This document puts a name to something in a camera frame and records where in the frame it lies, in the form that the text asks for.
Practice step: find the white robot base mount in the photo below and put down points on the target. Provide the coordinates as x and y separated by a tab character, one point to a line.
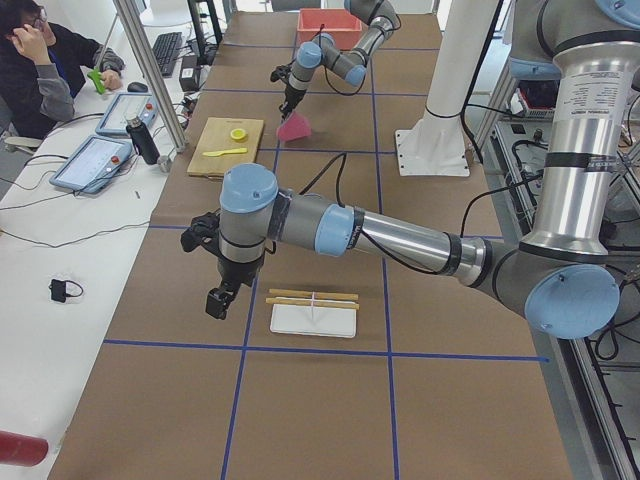
435	145

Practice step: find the lemon slice stack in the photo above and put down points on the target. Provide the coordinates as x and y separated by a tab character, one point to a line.
238	134

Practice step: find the teach pendant far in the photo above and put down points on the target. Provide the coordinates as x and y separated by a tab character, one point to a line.
125	106

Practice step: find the teach pendant near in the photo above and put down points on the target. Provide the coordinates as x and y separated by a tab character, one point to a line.
92	165

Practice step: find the wooden rack rod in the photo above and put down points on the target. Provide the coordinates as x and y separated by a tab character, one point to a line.
334	296
312	303

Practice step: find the teach pendant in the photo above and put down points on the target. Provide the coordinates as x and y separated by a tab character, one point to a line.
125	106
92	165

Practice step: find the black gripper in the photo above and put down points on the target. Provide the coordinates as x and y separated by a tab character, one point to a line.
236	271
292	95

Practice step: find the red cylinder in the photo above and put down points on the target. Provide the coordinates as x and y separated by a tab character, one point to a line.
22	450

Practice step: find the bamboo cutting board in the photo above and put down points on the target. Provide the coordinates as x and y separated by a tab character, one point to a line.
215	136

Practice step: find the small black clip device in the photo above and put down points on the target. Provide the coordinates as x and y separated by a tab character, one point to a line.
62	290

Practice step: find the yellow plastic knife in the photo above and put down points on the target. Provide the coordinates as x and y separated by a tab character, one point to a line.
218	153

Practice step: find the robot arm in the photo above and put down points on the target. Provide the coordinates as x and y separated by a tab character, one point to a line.
351	66
350	156

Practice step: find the wooden rack rod right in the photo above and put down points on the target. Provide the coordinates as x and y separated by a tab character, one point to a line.
312	303

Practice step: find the black water bottle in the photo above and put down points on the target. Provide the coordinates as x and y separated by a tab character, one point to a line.
142	140

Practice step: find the maroon wiping cloth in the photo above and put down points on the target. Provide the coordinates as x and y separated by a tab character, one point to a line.
294	127

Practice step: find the aluminium frame post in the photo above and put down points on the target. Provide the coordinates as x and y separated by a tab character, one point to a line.
142	50

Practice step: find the seated person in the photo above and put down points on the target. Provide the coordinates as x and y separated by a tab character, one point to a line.
41	68

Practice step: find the white rectangular tray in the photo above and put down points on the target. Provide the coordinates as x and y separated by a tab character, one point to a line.
313	321

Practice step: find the pink plastic bin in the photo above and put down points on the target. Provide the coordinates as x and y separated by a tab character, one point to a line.
344	28

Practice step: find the black keyboard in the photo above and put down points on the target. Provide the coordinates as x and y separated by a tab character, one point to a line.
166	50

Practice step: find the wooden rack rod left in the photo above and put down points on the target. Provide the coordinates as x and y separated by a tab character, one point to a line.
334	296

